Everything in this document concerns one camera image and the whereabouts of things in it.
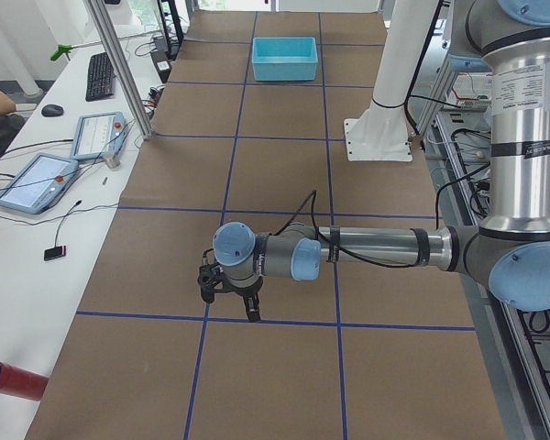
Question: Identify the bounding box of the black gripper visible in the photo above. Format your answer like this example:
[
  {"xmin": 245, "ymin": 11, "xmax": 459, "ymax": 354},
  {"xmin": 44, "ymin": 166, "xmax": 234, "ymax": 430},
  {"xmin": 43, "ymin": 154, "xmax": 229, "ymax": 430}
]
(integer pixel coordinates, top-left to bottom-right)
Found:
[{"xmin": 197, "ymin": 249, "xmax": 262, "ymax": 322}]

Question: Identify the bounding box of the small black device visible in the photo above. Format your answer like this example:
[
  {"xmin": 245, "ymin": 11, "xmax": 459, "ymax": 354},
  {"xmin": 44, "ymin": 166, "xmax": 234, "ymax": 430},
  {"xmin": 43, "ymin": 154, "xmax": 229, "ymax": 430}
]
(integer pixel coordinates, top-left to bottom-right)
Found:
[{"xmin": 43, "ymin": 246, "xmax": 66, "ymax": 261}]

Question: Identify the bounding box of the upper teach pendant tablet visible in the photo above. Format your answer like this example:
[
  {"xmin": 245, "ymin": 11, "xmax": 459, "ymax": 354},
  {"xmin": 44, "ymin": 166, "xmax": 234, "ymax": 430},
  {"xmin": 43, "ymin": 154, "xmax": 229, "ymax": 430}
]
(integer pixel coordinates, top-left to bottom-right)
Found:
[{"xmin": 71, "ymin": 112, "xmax": 127, "ymax": 161}]

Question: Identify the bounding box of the teach pendant tablet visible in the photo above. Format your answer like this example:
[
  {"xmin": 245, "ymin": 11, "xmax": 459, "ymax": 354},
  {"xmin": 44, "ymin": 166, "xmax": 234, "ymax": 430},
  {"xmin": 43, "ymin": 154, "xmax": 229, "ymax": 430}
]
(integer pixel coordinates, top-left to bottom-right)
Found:
[
  {"xmin": 71, "ymin": 112, "xmax": 127, "ymax": 161},
  {"xmin": 0, "ymin": 153, "xmax": 79, "ymax": 215}
]

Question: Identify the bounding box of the lower teach pendant tablet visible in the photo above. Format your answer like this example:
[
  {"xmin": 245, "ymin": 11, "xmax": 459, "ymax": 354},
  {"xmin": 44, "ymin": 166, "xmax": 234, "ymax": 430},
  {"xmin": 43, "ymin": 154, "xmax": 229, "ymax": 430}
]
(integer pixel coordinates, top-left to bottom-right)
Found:
[{"xmin": 0, "ymin": 153, "xmax": 79, "ymax": 215}]

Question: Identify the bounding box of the light blue plastic bin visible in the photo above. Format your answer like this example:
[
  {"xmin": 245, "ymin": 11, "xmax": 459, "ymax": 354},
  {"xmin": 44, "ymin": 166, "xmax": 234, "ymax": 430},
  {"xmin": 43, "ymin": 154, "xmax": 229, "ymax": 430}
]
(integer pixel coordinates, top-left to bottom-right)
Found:
[{"xmin": 251, "ymin": 37, "xmax": 318, "ymax": 82}]

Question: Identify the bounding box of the red cylinder tube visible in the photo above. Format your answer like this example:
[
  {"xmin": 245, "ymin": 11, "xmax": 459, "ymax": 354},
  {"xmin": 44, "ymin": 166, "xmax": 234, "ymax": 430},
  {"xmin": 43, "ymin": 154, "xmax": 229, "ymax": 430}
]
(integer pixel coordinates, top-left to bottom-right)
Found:
[{"xmin": 0, "ymin": 361, "xmax": 49, "ymax": 402}]

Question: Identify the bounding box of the black keyboard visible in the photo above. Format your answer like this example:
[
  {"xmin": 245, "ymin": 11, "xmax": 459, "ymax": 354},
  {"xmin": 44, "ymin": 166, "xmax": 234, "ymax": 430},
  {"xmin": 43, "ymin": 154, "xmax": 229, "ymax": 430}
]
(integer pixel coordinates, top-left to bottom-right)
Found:
[{"xmin": 85, "ymin": 52, "xmax": 115, "ymax": 102}]

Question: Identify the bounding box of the black computer mouse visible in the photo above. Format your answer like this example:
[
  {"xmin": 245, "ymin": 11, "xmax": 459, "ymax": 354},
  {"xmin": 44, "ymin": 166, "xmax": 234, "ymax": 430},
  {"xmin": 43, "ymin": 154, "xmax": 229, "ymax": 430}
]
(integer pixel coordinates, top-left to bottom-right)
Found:
[{"xmin": 40, "ymin": 104, "xmax": 64, "ymax": 117}]

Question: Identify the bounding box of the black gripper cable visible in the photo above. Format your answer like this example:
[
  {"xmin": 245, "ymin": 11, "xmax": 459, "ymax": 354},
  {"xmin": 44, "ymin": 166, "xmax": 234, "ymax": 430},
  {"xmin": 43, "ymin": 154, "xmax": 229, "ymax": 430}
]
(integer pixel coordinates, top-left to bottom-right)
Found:
[{"xmin": 274, "ymin": 186, "xmax": 491, "ymax": 270}]

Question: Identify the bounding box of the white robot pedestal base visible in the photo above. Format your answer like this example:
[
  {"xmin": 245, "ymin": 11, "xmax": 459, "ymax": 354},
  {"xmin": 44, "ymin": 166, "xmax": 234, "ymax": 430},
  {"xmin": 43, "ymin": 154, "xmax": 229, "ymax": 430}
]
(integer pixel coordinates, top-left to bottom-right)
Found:
[{"xmin": 344, "ymin": 0, "xmax": 440, "ymax": 162}]

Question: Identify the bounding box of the green handled tool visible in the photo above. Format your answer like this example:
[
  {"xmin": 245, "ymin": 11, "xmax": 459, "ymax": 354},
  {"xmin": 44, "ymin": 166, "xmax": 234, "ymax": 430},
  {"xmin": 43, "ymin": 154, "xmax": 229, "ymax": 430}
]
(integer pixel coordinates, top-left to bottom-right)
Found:
[{"xmin": 49, "ymin": 40, "xmax": 102, "ymax": 61}]

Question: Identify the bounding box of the aluminium frame post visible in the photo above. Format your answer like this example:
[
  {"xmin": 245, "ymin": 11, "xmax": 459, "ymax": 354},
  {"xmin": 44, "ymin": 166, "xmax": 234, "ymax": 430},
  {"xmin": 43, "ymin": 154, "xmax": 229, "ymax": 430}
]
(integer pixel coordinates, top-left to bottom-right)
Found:
[{"xmin": 84, "ymin": 0, "xmax": 153, "ymax": 140}]

